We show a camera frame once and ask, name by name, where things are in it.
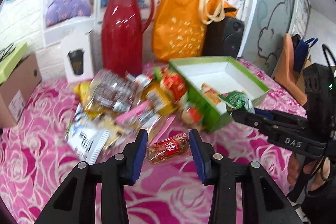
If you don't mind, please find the red thermos jug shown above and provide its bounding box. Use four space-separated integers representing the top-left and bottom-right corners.
101 0 155 77

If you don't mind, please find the black speaker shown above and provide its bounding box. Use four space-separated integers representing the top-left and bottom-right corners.
203 16 245 59

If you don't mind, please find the yellow clear snack packet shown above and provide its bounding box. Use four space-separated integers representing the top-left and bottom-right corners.
143 81 178 116

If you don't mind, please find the pink snack packet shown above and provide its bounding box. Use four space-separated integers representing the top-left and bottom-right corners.
115 103 156 125

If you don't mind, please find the pink stick packet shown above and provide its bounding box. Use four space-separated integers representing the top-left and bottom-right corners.
152 115 176 146

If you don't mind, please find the brown bread clear packet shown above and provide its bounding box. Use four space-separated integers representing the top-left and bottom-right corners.
88 70 138 112

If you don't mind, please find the red cracker packet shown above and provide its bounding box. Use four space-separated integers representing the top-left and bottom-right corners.
160 69 187 102

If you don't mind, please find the silver snack packet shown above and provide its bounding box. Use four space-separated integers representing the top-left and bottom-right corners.
125 72 153 94

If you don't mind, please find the person's right hand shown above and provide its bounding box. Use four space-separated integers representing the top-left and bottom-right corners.
287 154 336 191

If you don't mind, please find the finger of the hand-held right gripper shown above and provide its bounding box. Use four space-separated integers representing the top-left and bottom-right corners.
232 110 327 159
253 108 310 126

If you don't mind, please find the red white snack packet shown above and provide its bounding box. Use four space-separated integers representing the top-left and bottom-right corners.
181 105 206 126

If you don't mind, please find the pink floral tablecloth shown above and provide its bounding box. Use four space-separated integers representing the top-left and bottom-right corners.
0 56 315 224

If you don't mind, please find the green cardboard box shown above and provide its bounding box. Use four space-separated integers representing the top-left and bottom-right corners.
168 56 271 133

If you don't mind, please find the green candy packet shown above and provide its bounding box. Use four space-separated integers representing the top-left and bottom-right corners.
154 67 165 81

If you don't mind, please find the orange snack packet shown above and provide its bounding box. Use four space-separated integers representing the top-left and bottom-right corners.
201 82 223 107

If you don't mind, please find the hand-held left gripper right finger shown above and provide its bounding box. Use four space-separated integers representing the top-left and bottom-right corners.
188 129 302 224

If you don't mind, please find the white blue-print snack packet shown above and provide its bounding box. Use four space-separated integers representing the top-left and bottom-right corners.
65 111 111 165

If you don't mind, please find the orange tote bag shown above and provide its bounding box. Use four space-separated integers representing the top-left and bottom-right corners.
152 0 238 62

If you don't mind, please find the yellow printed snack packet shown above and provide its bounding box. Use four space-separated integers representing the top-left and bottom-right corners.
74 81 105 119

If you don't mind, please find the grey cartoon drawing cabinet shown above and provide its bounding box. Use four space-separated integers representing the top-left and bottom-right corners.
240 0 298 77

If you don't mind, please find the orange plastic holder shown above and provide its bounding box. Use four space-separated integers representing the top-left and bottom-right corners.
272 34 308 106

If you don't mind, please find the brown cardboard box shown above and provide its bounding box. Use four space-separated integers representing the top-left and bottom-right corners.
0 53 42 128

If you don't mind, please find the red clear snack packet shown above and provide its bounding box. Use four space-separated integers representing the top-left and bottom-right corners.
147 132 193 165

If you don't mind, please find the white cup picture box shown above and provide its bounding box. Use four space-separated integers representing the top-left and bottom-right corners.
60 31 95 83

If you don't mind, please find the green box lid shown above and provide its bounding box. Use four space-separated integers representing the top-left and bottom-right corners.
0 42 28 84

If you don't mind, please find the blue paper bag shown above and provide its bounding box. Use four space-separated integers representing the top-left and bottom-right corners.
293 37 319 73

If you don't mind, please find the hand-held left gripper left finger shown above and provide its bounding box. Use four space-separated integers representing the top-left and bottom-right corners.
34 129 149 224

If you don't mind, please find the green snack packet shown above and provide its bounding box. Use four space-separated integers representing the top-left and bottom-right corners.
218 90 256 112

